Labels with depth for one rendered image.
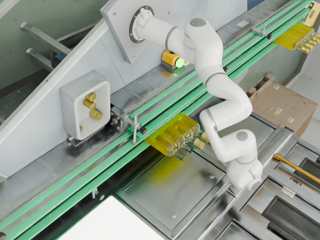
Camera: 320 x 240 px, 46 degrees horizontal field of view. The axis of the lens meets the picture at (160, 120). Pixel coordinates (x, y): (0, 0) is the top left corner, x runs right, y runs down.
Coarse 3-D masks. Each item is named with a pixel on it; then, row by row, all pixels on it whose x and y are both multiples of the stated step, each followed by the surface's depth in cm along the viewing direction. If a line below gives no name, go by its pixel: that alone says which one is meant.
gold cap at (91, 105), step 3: (84, 99) 148; (87, 99) 148; (84, 102) 148; (87, 102) 148; (90, 102) 147; (93, 102) 147; (84, 105) 149; (87, 105) 148; (90, 105) 147; (93, 105) 148; (90, 108) 147; (93, 108) 149
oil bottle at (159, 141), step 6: (156, 132) 167; (150, 138) 166; (156, 138) 165; (162, 138) 165; (168, 138) 165; (150, 144) 168; (156, 144) 165; (162, 144) 163; (168, 144) 163; (174, 144) 163; (162, 150) 164; (168, 150) 162; (174, 150) 162; (168, 156) 164
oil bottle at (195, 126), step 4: (180, 112) 178; (176, 116) 176; (180, 116) 177; (184, 116) 177; (180, 120) 175; (184, 120) 175; (188, 120) 175; (192, 120) 175; (184, 124) 173; (188, 124) 173; (192, 124) 173; (196, 124) 173; (192, 128) 172; (196, 128) 172; (196, 132) 173
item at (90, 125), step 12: (108, 84) 144; (96, 96) 152; (108, 96) 148; (84, 108) 152; (96, 108) 157; (108, 108) 152; (84, 120) 155; (96, 120) 156; (108, 120) 157; (84, 132) 151
